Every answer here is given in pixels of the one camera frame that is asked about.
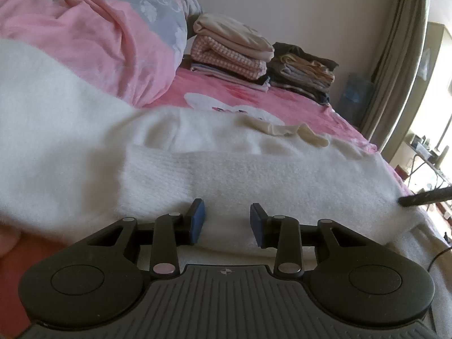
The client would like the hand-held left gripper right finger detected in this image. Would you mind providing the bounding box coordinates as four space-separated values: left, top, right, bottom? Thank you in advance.
249 203 366 279

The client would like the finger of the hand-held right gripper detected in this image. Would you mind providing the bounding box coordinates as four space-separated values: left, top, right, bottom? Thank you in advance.
399 185 452 208

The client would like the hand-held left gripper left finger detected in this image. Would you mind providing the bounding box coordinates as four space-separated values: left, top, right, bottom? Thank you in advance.
86 198 207 278

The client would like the white deer print sweater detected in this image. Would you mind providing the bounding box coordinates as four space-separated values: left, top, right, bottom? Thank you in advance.
0 39 452 339

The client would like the stack of dark folded clothes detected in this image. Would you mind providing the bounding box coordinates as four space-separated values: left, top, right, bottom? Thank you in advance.
266 42 340 106

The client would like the stack of light folded clothes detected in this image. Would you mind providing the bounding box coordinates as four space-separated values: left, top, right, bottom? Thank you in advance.
191 13 275 90

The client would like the folding table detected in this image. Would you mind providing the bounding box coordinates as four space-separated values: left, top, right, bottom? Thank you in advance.
406 132 452 191

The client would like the blue water jug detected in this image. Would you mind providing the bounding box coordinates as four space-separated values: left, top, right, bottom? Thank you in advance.
341 72 375 128

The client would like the pink floral blanket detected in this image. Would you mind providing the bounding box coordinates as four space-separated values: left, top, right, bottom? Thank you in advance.
0 67 410 339

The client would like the beige curtain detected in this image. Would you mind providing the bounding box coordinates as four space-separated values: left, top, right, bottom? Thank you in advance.
360 0 429 156

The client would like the pink and grey quilt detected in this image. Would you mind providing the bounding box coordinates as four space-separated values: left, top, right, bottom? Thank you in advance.
0 0 203 108

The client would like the black cable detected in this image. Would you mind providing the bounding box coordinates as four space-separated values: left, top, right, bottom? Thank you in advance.
427 249 452 272

